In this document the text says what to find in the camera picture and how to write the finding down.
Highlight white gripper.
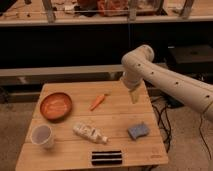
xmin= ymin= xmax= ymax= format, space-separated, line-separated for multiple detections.
xmin=121 ymin=76 xmax=141 ymax=104

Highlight orange pepper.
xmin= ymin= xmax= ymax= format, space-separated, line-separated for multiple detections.
xmin=90 ymin=93 xmax=108 ymax=111

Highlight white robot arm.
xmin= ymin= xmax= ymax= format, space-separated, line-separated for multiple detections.
xmin=121 ymin=45 xmax=213 ymax=123

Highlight blue sponge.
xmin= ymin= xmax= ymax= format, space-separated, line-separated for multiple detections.
xmin=127 ymin=123 xmax=150 ymax=140

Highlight crushed white plastic bottle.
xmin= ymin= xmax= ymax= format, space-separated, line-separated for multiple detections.
xmin=73 ymin=123 xmax=108 ymax=144

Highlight black box on shelf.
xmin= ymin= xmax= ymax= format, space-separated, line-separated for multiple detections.
xmin=166 ymin=45 xmax=213 ymax=74

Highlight orange bowl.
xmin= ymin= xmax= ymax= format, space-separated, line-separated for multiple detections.
xmin=40 ymin=92 xmax=72 ymax=120

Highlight orange clutter on bench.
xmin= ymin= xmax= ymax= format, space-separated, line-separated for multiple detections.
xmin=76 ymin=0 xmax=158 ymax=17

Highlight white plastic cup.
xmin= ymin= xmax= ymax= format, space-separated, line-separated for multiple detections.
xmin=30 ymin=125 xmax=54 ymax=149

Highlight black cables beside table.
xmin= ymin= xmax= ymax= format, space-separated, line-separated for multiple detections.
xmin=151 ymin=97 xmax=173 ymax=154

